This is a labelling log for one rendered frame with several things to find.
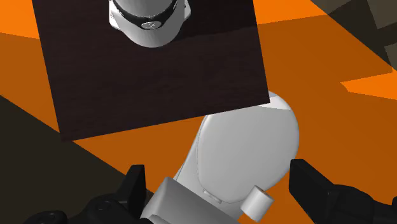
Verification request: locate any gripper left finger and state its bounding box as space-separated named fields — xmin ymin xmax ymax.
xmin=21 ymin=164 xmax=153 ymax=224

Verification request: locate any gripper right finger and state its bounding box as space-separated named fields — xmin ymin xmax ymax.
xmin=288 ymin=158 xmax=397 ymax=224

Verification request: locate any white toilet paper roll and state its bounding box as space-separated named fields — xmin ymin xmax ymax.
xmin=240 ymin=185 xmax=275 ymax=223

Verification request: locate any dark robot stand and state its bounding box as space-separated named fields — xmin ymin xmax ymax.
xmin=32 ymin=0 xmax=271 ymax=142

